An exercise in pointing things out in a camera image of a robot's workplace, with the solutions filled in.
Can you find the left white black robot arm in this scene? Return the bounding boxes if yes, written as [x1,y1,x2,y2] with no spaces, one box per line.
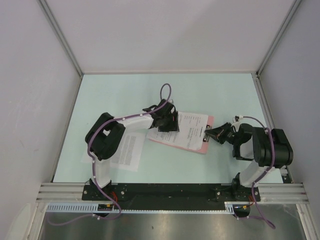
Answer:
[85,99,179,200]

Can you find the aluminium frame rail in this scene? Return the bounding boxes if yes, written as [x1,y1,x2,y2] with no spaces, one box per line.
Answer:
[36,182,309,204]

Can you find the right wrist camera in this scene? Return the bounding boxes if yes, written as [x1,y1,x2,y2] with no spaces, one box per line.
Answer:
[232,115,244,126]

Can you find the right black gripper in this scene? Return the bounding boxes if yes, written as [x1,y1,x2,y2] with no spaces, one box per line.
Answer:
[204,121,240,145]

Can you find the pink clipboard folder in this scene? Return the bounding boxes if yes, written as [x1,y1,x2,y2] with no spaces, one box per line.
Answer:
[147,114,216,155]

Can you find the white printed paper sheets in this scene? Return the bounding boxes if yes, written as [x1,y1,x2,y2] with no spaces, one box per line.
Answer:
[146,111,210,152]

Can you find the white printed paper sheet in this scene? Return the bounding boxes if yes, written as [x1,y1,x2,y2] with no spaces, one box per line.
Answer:
[81,132,146,173]

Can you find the white slotted cable duct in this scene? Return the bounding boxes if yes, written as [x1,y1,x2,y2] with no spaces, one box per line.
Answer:
[46,203,234,214]

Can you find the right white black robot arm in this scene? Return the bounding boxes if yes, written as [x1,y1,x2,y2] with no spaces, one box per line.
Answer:
[205,122,294,201]

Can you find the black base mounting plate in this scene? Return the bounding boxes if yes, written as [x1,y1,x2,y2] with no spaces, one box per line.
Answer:
[82,183,261,211]

